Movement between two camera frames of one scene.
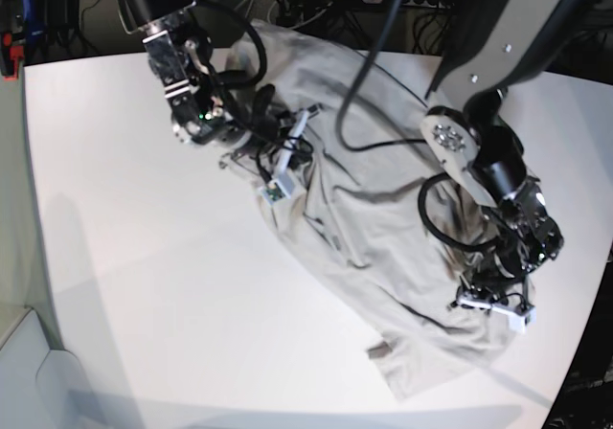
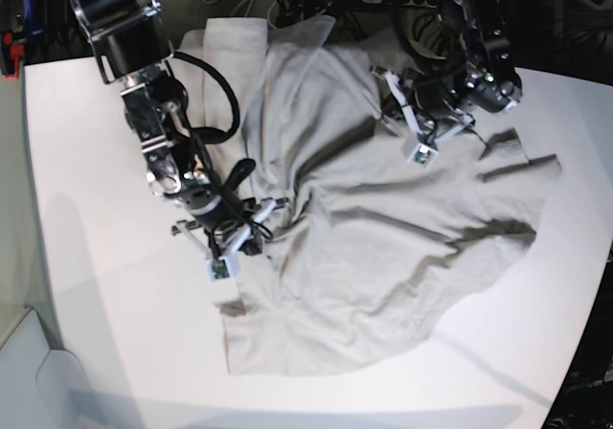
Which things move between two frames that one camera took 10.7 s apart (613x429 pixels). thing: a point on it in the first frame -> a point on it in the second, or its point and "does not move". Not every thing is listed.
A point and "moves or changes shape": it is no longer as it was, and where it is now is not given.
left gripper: x=268 y=141 -> x=231 y=227
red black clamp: x=11 y=53 does not move
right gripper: x=492 y=278 -> x=438 y=96
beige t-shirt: x=336 y=149 moves or changes shape
